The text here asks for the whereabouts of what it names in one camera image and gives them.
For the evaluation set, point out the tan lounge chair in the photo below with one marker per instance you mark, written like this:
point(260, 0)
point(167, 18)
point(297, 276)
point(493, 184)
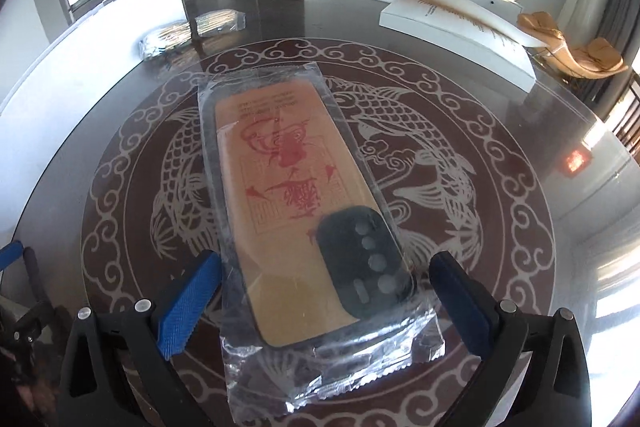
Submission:
point(590, 57)

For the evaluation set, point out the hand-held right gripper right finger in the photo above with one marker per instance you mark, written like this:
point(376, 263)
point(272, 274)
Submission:
point(462, 302)

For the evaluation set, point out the large white open box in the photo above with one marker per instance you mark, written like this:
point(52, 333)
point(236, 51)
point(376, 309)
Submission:
point(450, 27)

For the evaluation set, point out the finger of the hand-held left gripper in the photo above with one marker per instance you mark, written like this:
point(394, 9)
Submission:
point(34, 277)
point(9, 257)

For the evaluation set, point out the phone case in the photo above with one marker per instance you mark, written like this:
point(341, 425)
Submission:
point(280, 207)

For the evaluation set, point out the grey curtain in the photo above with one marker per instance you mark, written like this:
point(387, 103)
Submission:
point(625, 17)

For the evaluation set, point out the white partition board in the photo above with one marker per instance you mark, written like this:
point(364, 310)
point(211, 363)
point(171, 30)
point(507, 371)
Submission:
point(100, 37)

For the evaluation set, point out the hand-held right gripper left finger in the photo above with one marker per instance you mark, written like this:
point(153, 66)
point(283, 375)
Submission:
point(187, 302)

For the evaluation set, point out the brown wooden chair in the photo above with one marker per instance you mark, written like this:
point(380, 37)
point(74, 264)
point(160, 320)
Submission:
point(630, 117)

